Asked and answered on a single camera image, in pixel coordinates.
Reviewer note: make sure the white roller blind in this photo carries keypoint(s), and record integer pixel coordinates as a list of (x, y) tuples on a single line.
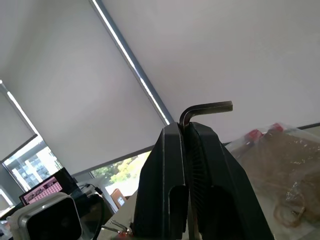
[(225, 55), (75, 95)]

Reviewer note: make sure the dark steel hex key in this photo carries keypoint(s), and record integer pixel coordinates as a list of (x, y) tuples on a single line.
[(210, 106)]

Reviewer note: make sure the red hex key holder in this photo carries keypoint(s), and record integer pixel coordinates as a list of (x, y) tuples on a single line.
[(124, 234)]

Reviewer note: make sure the black rounded object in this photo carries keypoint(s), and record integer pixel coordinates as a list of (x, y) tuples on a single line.
[(91, 217)]

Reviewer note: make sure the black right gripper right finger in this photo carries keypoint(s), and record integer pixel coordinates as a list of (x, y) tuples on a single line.
[(220, 180)]

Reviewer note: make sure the silver hex key in holder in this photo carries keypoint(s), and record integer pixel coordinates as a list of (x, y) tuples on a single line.
[(119, 223), (112, 228)]

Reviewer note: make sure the black laptop pink screen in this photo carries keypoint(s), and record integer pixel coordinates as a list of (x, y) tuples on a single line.
[(48, 186)]

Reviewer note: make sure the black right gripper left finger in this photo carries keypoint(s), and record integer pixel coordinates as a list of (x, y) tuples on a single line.
[(160, 175)]

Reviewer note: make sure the clear plastic bag brown contents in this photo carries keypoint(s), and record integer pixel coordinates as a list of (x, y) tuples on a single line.
[(282, 170)]

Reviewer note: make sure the brown cardboard box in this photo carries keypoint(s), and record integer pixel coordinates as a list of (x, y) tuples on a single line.
[(119, 198)]

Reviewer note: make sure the white silver box camera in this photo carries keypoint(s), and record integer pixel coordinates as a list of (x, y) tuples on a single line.
[(47, 217)]

